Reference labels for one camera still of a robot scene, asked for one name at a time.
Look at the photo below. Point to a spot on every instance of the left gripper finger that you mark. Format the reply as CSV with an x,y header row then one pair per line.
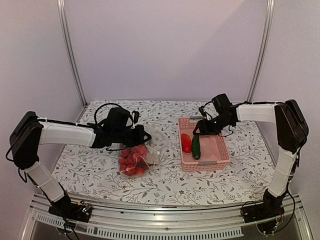
x,y
146,138
146,134

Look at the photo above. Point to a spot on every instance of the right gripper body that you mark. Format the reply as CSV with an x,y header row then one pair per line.
x,y
215,127

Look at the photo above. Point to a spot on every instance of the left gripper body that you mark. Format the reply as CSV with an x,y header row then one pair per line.
x,y
132,139

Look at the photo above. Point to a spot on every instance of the red orange fake pepper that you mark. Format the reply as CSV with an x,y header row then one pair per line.
x,y
186,143

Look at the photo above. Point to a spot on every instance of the green fake cucumber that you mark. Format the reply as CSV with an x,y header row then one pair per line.
x,y
196,147

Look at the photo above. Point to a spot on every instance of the clear zip top bag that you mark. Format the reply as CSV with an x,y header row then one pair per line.
x,y
156,148

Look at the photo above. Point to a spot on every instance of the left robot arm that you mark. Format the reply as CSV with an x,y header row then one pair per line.
x,y
119,127

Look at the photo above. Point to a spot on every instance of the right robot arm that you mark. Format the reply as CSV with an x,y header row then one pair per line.
x,y
290,131

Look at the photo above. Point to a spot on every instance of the dark purple fake eggplant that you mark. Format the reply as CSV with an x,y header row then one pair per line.
x,y
141,164

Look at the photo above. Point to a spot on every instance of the pink plastic basket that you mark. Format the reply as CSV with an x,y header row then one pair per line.
x,y
214,152

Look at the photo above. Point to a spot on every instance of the floral table mat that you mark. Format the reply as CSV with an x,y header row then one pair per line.
x,y
95,172

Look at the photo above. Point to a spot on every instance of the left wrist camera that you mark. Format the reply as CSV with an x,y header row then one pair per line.
x,y
135,118

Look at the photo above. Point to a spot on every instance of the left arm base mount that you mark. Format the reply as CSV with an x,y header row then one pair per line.
x,y
71,208

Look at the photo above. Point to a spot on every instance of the aluminium front rail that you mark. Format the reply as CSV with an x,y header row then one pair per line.
x,y
117,220

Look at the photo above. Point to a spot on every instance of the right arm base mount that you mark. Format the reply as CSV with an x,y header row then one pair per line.
x,y
267,221

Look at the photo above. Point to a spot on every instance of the right aluminium frame post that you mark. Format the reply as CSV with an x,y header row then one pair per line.
x,y
267,25

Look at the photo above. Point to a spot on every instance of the aluminium frame post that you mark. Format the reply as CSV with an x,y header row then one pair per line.
x,y
61,6
267,25

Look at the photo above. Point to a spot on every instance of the left aluminium frame post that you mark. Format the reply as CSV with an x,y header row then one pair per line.
x,y
61,6

